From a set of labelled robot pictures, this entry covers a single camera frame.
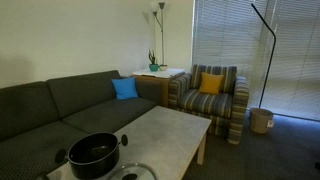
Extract glass lid with black knob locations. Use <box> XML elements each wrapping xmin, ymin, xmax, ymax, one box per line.
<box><xmin>108</xmin><ymin>162</ymin><xmax>158</xmax><ymax>180</ymax></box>

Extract plant in teal pot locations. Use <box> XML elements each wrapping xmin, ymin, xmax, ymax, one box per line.
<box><xmin>148</xmin><ymin>49</ymin><xmax>160</xmax><ymax>73</ymax></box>

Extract black cooking pot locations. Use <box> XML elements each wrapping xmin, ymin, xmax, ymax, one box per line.
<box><xmin>54</xmin><ymin>132</ymin><xmax>129</xmax><ymax>180</ymax></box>

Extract wooden side table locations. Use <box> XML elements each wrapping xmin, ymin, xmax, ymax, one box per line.
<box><xmin>130</xmin><ymin>73</ymin><xmax>172</xmax><ymax>108</ymax></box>

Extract blue cushion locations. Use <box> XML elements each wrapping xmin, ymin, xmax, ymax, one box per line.
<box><xmin>111</xmin><ymin>77</ymin><xmax>139</xmax><ymax>101</ymax></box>

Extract striped armchair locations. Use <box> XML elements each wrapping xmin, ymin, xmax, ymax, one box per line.
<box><xmin>167</xmin><ymin>64</ymin><xmax>250</xmax><ymax>145</ymax></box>

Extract yellow cushion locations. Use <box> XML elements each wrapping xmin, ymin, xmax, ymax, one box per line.
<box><xmin>198</xmin><ymin>72</ymin><xmax>225</xmax><ymax>96</ymax></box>

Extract white two-headed floor lamp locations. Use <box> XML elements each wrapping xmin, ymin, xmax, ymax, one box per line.
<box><xmin>148</xmin><ymin>0</ymin><xmax>167</xmax><ymax>67</ymax></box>

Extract beige waste basket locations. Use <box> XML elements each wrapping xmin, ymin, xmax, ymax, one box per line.
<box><xmin>249</xmin><ymin>107</ymin><xmax>275</xmax><ymax>135</ymax></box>

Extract black bent floor lamp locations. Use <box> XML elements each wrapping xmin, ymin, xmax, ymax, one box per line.
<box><xmin>250</xmin><ymin>3</ymin><xmax>278</xmax><ymax>109</ymax></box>

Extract dark grey sofa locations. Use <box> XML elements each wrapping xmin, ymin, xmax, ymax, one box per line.
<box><xmin>0</xmin><ymin>69</ymin><xmax>164</xmax><ymax>180</ymax></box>

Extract white window blinds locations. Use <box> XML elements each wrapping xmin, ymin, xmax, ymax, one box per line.
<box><xmin>192</xmin><ymin>0</ymin><xmax>320</xmax><ymax>122</ymax></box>

